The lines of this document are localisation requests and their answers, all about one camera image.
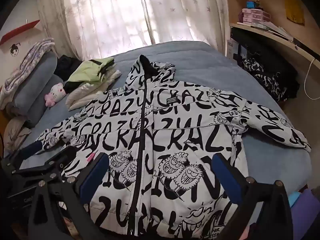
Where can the white floral curtain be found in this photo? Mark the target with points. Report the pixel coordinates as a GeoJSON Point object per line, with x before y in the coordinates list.
{"type": "Point", "coordinates": [125, 12]}

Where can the beige cloth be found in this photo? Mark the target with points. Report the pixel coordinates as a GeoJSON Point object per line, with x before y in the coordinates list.
{"type": "Point", "coordinates": [16, 135]}

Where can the pink drawer boxes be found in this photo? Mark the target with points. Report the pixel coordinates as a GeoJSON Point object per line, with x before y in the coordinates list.
{"type": "Point", "coordinates": [255, 16]}

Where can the round face wall sticker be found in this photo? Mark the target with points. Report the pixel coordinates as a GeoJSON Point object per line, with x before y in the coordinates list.
{"type": "Point", "coordinates": [15, 50]}

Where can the yellow pouch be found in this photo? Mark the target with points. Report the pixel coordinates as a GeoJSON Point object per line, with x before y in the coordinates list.
{"type": "Point", "coordinates": [295, 11]}

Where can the cyan cushion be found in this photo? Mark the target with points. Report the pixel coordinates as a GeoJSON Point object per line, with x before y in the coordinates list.
{"type": "Point", "coordinates": [293, 198]}

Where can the red wall shelf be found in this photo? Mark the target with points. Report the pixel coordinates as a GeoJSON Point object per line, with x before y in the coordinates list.
{"type": "Point", "coordinates": [20, 30]}

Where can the purple mat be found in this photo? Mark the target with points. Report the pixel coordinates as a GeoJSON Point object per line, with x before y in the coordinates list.
{"type": "Point", "coordinates": [307, 205]}

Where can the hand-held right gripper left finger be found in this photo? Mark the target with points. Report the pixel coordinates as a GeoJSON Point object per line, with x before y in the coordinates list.
{"type": "Point", "coordinates": [93, 177]}

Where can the folded green jacket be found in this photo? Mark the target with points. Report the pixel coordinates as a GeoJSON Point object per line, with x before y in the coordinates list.
{"type": "Point", "coordinates": [92, 70]}

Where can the wooden shelf unit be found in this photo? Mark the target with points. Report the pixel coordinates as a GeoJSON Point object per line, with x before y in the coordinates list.
{"type": "Point", "coordinates": [275, 38]}

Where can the grey pillow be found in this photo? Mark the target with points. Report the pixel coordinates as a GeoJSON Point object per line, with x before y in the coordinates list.
{"type": "Point", "coordinates": [37, 75]}
{"type": "Point", "coordinates": [42, 102]}

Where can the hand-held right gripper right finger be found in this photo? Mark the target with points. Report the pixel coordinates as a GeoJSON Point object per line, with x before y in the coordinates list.
{"type": "Point", "coordinates": [225, 180]}

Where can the blue box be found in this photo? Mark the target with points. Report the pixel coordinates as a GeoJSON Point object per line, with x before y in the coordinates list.
{"type": "Point", "coordinates": [251, 4]}

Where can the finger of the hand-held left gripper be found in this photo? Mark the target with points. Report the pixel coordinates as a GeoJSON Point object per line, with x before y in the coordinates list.
{"type": "Point", "coordinates": [32, 148]}
{"type": "Point", "coordinates": [50, 166]}

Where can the white jacket with black lettering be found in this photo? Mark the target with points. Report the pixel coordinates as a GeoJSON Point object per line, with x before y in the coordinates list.
{"type": "Point", "coordinates": [175, 120]}

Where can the white and pink plush cat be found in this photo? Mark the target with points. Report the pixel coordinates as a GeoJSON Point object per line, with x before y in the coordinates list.
{"type": "Point", "coordinates": [56, 91]}

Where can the purple and white blanket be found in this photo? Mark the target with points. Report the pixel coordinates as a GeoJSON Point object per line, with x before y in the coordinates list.
{"type": "Point", "coordinates": [27, 62]}

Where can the black and white patterned garment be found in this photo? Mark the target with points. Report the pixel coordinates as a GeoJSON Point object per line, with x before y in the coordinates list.
{"type": "Point", "coordinates": [265, 80]}

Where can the white box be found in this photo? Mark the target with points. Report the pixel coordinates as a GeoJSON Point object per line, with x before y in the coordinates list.
{"type": "Point", "coordinates": [231, 47]}

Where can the stack of papers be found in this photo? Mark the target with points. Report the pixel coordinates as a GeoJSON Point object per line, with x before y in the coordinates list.
{"type": "Point", "coordinates": [277, 30]}

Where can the folded green white clothes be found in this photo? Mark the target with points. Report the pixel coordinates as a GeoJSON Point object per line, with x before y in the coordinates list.
{"type": "Point", "coordinates": [82, 95]}

